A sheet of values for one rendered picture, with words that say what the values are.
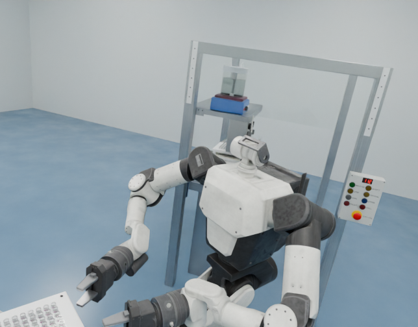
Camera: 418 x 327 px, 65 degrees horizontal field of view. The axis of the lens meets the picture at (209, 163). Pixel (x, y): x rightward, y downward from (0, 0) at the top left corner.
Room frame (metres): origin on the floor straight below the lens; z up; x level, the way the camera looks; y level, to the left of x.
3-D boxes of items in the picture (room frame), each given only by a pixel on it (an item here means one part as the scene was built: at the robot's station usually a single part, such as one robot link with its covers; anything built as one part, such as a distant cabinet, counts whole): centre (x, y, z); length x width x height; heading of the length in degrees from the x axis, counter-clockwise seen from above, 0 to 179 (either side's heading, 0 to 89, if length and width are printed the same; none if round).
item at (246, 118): (2.23, -0.08, 1.25); 0.62 x 0.38 x 0.04; 166
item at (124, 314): (0.63, 0.17, 0.96); 0.06 x 0.03 x 0.02; 124
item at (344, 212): (1.63, -0.82, 0.97); 0.17 x 0.06 x 0.26; 76
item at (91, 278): (0.74, 0.29, 0.96); 0.06 x 0.03 x 0.02; 164
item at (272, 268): (1.03, -0.19, 0.85); 0.28 x 0.13 x 0.18; 132
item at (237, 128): (2.00, -0.17, 1.14); 0.22 x 0.11 x 0.20; 166
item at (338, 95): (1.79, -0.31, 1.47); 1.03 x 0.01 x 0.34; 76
